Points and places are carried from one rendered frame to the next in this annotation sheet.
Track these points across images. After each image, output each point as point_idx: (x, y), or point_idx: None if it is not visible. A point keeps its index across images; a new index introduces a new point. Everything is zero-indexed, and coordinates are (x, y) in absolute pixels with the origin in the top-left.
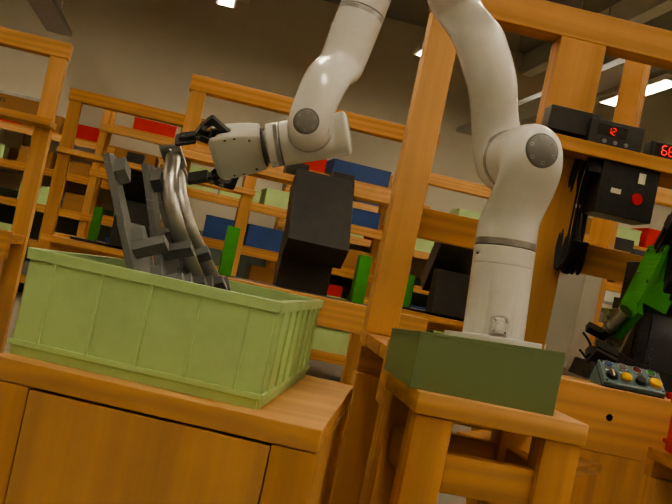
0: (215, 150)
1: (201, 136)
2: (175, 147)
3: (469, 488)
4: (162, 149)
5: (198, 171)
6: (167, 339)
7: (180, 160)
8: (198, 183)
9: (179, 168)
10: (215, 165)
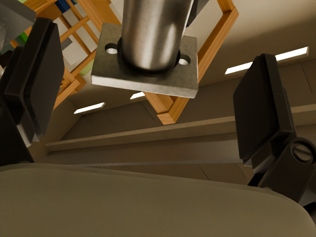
0: (241, 216)
1: (313, 171)
2: (189, 75)
3: None
4: (189, 42)
5: (54, 100)
6: None
7: (146, 59)
8: (11, 59)
9: (157, 13)
10: (113, 173)
